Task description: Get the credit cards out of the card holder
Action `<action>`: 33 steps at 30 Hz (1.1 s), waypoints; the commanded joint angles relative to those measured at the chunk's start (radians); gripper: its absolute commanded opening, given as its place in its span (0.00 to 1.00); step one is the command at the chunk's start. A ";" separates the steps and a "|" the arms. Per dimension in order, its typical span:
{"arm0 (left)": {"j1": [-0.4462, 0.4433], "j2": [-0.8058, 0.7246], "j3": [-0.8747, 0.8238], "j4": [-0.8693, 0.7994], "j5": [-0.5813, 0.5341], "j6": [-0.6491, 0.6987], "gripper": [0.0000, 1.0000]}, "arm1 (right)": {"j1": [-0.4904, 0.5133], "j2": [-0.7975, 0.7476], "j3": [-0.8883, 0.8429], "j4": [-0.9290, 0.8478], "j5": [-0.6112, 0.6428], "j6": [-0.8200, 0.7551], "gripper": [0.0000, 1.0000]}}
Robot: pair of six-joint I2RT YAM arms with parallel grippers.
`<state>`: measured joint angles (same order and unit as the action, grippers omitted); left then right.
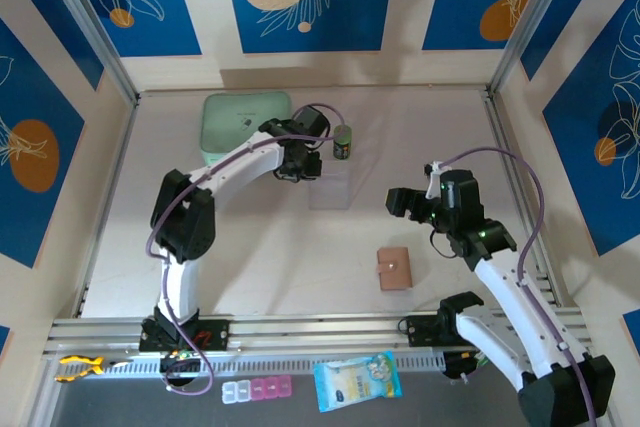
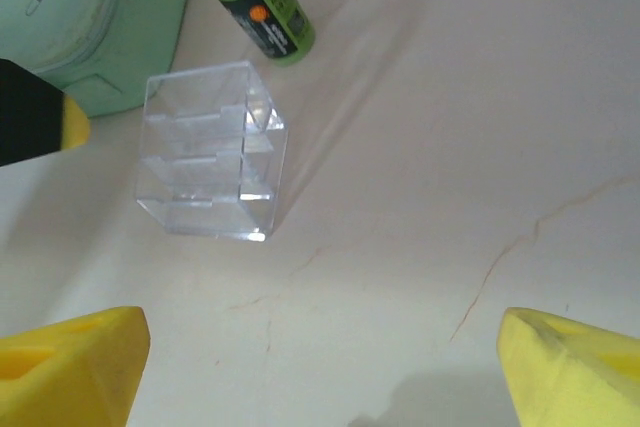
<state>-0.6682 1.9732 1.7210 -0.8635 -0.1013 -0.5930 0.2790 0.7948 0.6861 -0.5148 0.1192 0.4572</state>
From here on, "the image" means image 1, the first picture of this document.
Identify pink card holder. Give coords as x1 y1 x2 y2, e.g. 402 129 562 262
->
376 246 414 292

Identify dark bottle with green lid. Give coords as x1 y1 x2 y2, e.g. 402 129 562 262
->
332 125 354 162

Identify mint green zip pouch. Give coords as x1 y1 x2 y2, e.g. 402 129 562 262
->
200 91 293 167

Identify blue wet wipes packet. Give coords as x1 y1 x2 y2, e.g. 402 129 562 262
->
313 350 403 414

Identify white pink pill organizer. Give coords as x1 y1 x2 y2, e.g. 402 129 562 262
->
221 374 293 404

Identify aluminium table side rail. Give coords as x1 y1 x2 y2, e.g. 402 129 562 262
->
484 91 569 308
72 96 141 319

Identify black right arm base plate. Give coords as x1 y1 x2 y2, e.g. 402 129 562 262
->
405 314 451 348

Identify aluminium mounting rail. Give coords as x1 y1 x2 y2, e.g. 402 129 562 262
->
42 307 596 361

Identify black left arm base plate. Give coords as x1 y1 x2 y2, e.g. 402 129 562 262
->
138 317 231 353

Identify grey slotted cable duct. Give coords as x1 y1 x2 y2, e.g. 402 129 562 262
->
52 351 446 381

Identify aluminium corner post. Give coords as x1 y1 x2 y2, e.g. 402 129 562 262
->
37 0 140 104
489 0 596 96

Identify yellow handled pliers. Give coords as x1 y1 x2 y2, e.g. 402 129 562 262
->
54 354 134 383

